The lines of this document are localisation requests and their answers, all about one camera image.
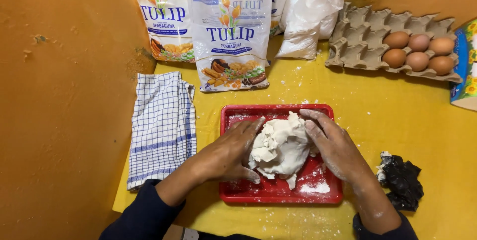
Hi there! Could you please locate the person's right hand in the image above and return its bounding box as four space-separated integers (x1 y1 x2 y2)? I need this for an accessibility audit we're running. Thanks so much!
299 108 368 185

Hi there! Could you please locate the person's left hand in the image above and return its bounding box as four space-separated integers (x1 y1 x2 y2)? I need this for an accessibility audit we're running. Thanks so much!
197 116 266 185

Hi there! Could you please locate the white dough lump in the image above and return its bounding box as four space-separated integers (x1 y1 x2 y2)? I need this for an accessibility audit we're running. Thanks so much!
248 111 318 191

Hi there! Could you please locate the red plastic tray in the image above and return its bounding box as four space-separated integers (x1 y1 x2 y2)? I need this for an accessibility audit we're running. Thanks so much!
219 104 344 204

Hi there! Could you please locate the blue checked white cloth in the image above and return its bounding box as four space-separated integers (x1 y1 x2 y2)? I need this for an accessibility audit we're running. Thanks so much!
126 71 198 191

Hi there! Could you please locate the crumpled black plastic bag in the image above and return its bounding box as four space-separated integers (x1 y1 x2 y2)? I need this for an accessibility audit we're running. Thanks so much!
375 151 425 212

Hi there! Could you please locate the grey cardboard egg tray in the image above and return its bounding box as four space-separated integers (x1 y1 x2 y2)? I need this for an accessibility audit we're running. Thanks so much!
325 2 464 84

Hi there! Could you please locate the group of brown eggs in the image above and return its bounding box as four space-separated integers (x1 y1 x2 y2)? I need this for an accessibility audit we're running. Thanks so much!
381 31 456 76

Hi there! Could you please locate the sunflower print box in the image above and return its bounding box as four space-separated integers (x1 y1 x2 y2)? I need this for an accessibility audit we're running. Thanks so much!
449 18 477 112

